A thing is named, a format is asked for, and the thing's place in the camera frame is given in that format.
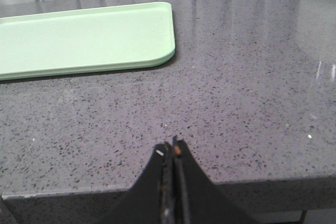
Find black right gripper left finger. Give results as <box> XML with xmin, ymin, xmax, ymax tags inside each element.
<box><xmin>99</xmin><ymin>142</ymin><xmax>174</xmax><ymax>223</ymax></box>

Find light green plastic tray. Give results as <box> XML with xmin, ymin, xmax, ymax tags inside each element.
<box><xmin>1</xmin><ymin>2</ymin><xmax>175</xmax><ymax>80</ymax></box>

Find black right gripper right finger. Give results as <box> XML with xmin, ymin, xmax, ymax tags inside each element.
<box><xmin>172</xmin><ymin>136</ymin><xmax>258</xmax><ymax>223</ymax></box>

